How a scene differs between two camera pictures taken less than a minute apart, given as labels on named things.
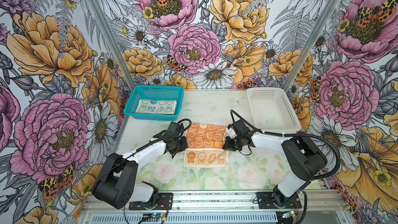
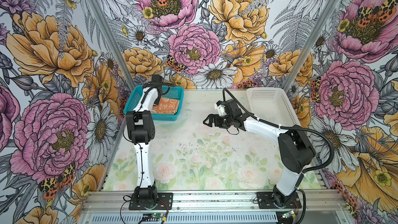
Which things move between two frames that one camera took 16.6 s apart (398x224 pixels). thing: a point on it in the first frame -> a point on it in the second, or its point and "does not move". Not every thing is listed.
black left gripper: x=184 y=146 -> x=157 y=100
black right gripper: x=227 y=144 -> x=216 y=123
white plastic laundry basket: x=271 y=110 does not move
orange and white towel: x=205 y=144 -> x=167 y=105
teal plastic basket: x=156 y=102 does not move
